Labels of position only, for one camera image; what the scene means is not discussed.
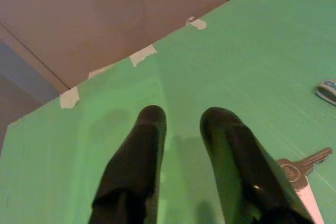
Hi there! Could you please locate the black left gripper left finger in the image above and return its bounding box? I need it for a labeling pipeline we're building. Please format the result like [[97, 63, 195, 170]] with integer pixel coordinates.
[[88, 105, 167, 224]]

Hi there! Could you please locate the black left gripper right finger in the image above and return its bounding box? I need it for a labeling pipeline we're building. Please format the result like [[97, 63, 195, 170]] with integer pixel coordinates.
[[199, 106, 316, 224]]

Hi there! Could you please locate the white Cinnamoroll strap keychain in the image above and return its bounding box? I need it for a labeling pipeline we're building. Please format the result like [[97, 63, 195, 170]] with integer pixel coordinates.
[[313, 79, 336, 106]]

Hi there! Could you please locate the silver key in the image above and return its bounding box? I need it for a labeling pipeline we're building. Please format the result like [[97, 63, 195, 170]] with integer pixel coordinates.
[[277, 147, 333, 190]]

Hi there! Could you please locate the white masking tape piece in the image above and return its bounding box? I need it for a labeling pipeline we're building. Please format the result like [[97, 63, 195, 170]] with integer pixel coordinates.
[[129, 45, 158, 68], [185, 16, 207, 30], [88, 65, 113, 79], [59, 86, 80, 110]]

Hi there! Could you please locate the white printed card tag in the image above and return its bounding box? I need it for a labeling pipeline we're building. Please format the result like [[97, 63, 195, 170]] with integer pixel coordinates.
[[295, 182, 325, 224]]

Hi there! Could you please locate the green corrugated plastic sheet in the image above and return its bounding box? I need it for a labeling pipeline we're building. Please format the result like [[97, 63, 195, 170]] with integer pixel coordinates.
[[0, 0, 336, 224]]

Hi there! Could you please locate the silver split key ring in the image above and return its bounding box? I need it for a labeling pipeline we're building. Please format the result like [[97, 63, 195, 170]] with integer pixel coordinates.
[[279, 163, 301, 183]]

